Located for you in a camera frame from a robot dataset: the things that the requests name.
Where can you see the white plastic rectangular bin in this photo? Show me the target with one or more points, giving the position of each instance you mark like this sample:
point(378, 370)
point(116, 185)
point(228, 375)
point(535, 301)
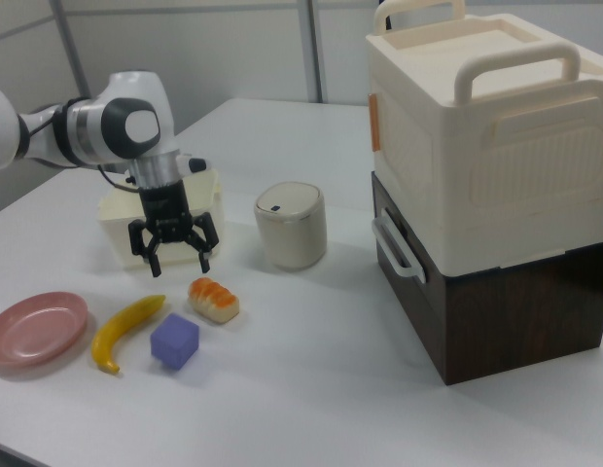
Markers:
point(114, 240)

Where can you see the orange box latch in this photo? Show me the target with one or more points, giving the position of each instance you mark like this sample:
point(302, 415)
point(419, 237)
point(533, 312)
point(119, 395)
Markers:
point(374, 121)

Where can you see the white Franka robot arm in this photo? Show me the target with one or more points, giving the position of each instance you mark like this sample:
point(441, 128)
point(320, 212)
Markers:
point(87, 131)

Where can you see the purple cube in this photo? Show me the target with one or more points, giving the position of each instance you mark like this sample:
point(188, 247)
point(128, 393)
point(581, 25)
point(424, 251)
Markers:
point(175, 340)

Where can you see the small beige lidded trash can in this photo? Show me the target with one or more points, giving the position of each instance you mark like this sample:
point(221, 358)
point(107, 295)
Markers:
point(292, 228)

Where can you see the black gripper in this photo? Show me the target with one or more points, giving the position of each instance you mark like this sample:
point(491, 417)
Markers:
point(163, 209)

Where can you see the dark wood drawer box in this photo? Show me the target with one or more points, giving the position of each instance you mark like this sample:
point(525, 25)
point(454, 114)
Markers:
point(515, 326)

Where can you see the cream plastic storage box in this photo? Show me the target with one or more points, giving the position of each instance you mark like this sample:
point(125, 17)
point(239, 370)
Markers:
point(501, 170)

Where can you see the toy bread with orange crust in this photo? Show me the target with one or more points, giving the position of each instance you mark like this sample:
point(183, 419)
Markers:
point(214, 301)

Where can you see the yellow toy banana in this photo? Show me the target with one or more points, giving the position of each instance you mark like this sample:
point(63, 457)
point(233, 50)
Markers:
point(117, 327)

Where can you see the pink plastic plate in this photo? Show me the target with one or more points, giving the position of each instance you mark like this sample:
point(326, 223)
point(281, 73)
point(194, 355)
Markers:
point(34, 331)

